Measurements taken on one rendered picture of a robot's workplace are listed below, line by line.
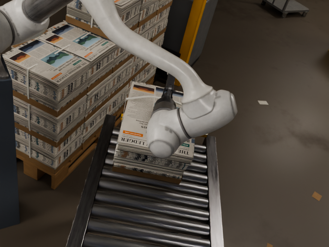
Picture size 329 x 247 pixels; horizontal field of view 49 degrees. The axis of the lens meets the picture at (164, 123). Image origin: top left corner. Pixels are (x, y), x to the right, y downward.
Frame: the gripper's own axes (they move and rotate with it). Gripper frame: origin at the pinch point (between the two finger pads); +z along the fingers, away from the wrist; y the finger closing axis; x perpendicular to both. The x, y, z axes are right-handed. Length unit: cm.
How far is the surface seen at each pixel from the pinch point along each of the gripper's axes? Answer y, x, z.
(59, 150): 83, -47, 42
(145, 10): 13, -16, 120
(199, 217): 39, 24, -28
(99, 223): 40, -13, -39
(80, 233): 40, -19, -44
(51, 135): 70, -52, 38
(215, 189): 36.9, 30.6, -12.7
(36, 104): 52, -61, 40
